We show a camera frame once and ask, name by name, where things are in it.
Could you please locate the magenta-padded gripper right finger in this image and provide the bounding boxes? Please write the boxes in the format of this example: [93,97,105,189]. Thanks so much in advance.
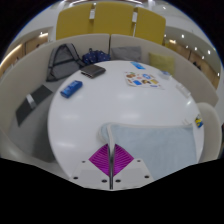
[112,143,155,190]

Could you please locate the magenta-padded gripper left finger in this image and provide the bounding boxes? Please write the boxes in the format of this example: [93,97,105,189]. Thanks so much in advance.
[70,143,113,190]

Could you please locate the light blue towel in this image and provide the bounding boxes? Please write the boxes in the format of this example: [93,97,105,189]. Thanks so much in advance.
[98,121,198,181]

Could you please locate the small blue box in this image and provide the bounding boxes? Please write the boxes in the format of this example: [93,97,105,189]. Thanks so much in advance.
[59,80,84,99]

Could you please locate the colourful sticker sheet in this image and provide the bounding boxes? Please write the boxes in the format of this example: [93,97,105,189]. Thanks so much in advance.
[124,70,165,90]

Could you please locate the yellow blue toy figure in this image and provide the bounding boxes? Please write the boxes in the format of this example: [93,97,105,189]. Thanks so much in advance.
[194,114,204,129]

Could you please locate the black laptop sleeve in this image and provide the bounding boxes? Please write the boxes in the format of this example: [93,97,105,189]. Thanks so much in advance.
[15,84,54,127]

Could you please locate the dark flat wallet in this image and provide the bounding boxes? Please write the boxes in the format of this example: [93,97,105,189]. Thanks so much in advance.
[80,63,107,79]

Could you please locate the small clear blue packet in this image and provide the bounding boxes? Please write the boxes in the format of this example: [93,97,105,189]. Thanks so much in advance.
[159,70,172,80]

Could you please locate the dark blue bag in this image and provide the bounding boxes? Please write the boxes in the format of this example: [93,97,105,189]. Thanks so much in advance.
[82,48,112,66]

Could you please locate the grey black backpack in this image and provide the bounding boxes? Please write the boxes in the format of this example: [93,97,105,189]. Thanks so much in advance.
[45,43,86,83]

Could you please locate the yellow-green cushion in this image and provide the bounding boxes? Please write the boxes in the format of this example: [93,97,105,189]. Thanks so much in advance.
[148,52,177,76]

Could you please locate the grey cushion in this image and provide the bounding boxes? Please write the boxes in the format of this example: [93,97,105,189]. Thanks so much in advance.
[110,45,143,63]

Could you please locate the curved beige sofa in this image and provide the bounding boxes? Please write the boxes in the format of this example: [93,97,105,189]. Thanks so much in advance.
[0,33,221,161]

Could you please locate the yellow partition panel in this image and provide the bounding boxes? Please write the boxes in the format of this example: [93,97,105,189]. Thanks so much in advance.
[92,1,136,37]
[134,7,167,46]
[55,3,94,41]

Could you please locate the recessed ceiling spotlights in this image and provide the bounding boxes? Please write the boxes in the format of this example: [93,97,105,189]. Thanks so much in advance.
[161,4,214,56]

